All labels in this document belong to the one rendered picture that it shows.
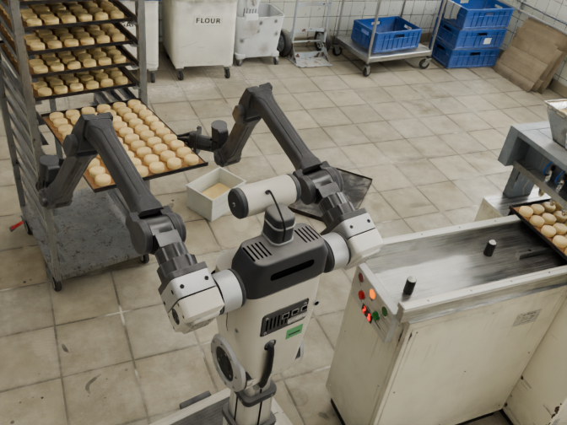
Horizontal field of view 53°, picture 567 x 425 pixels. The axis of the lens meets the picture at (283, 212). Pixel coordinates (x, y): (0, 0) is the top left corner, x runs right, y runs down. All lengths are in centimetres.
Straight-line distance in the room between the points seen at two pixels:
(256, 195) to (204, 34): 375
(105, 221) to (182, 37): 216
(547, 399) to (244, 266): 159
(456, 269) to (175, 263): 115
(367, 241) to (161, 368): 149
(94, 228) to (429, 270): 181
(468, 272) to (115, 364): 155
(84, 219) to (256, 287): 206
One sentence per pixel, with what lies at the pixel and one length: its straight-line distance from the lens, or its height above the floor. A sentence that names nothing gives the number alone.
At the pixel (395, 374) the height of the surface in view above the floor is 58.
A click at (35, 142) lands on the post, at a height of 88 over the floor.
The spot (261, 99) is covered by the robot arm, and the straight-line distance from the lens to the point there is 167.
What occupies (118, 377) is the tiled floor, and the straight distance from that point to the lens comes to 267.
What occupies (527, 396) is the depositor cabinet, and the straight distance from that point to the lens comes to 262.
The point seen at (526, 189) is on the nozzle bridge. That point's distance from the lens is 262.
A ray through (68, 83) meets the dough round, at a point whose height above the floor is 105.
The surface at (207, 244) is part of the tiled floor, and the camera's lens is 326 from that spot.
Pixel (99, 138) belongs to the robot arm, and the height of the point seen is 138.
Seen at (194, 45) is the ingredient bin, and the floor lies 31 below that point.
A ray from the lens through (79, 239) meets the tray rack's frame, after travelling 310.
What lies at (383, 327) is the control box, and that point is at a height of 75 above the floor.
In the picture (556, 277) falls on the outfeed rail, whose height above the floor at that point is 89.
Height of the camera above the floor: 212
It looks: 37 degrees down
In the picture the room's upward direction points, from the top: 8 degrees clockwise
